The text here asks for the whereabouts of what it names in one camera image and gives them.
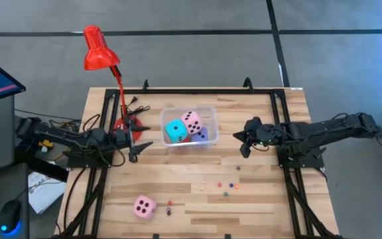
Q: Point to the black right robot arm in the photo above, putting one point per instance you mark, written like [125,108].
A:
[327,129]

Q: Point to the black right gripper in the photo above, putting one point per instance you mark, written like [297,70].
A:
[270,134]

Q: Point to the red desk lamp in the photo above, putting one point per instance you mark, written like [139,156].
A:
[98,49]

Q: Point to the large teal foam die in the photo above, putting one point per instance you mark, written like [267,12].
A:
[172,127]

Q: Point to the white paper booklet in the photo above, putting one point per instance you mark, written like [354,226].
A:
[45,192]

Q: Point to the black frame clip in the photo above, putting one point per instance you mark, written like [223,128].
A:
[227,236]
[156,236]

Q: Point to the large pink foam die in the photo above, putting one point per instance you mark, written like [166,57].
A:
[138,212]
[185,126]

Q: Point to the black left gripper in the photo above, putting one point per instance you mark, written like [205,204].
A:
[124,139]

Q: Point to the clear plastic container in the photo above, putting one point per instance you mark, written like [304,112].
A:
[207,114]

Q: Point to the large red foam die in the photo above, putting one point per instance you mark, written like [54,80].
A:
[187,140]

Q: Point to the black frame clamp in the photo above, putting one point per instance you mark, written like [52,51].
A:
[145,85]
[249,84]

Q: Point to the black computer mouse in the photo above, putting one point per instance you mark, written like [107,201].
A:
[10,215]

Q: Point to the large purple foam die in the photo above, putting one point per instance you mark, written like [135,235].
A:
[202,137]

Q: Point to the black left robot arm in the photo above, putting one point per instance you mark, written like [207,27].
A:
[71,137]

